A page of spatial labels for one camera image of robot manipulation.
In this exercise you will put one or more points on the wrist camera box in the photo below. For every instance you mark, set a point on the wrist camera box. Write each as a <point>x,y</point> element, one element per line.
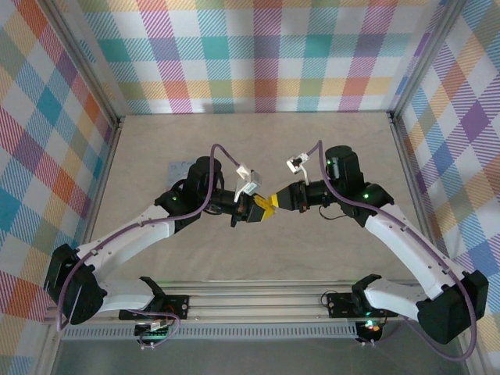
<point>296,163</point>
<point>248,181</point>

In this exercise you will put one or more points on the aluminium frame post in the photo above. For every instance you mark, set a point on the aluminium frame post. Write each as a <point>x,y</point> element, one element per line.
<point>426,58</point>
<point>82,58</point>

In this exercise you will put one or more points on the aluminium side rail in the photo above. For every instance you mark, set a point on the aluminium side rail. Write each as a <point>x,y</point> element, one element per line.
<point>104,176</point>
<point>410,176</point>

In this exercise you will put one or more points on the aluminium frame leg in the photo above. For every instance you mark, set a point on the aluminium frame leg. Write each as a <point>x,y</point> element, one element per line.
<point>466,359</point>
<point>48,351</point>

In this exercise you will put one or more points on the red and green lit controller board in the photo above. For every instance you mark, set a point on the red and green lit controller board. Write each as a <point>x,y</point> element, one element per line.
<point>371,327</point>

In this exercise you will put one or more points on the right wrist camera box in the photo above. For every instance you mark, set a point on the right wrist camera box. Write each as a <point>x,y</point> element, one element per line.
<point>296,163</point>

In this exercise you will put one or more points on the aluminium mounting rail beam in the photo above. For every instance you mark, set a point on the aluminium mounting rail beam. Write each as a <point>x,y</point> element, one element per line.
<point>254,306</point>

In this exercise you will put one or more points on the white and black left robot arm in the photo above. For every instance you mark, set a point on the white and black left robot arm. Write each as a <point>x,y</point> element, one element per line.
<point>125,242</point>

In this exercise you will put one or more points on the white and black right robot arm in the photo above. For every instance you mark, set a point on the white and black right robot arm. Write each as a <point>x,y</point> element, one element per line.
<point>414,250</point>

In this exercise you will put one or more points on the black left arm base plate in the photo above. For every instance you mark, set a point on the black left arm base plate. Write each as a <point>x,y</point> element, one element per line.
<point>177,306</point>

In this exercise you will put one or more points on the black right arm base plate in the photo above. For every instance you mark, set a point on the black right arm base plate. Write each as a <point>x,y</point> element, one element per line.
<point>340,306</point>

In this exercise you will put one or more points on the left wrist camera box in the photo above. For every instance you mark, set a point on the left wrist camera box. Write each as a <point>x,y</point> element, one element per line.
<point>248,181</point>

